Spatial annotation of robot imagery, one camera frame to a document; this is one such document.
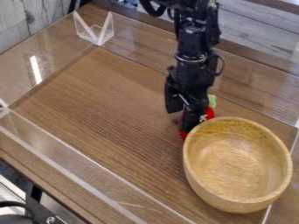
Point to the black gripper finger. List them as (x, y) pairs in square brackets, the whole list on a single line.
[(192, 116), (172, 100)]

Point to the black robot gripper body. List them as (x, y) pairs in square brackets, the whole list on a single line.
[(192, 76)]

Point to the red plush strawberry toy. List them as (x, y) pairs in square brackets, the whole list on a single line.
[(209, 112)]

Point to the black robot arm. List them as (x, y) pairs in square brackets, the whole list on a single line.
[(196, 26)]

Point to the oval wooden bowl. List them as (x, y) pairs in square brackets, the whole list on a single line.
[(236, 164)]

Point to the clear acrylic front wall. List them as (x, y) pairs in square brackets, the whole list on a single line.
[(85, 187)]

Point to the black table leg frame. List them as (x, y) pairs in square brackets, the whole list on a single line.
[(44, 216)]

